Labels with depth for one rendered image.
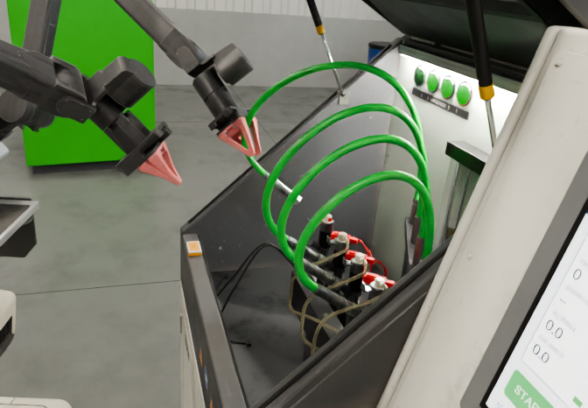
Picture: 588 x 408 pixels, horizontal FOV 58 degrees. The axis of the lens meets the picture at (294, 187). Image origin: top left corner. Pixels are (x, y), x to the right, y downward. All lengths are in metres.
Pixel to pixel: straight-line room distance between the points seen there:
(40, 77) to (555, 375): 0.76
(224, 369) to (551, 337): 0.55
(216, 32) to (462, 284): 6.93
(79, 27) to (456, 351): 3.73
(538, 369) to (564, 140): 0.25
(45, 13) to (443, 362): 1.11
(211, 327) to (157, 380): 1.32
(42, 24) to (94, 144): 3.02
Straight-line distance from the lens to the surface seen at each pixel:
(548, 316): 0.62
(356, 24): 8.04
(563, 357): 0.61
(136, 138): 0.93
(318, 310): 1.05
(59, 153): 4.36
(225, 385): 0.93
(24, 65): 0.86
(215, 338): 1.02
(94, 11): 4.15
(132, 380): 2.37
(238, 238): 1.40
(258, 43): 7.62
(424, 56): 1.23
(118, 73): 0.89
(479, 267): 0.70
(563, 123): 0.66
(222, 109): 1.11
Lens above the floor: 1.59
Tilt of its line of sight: 22 degrees down
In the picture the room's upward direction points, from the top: 5 degrees clockwise
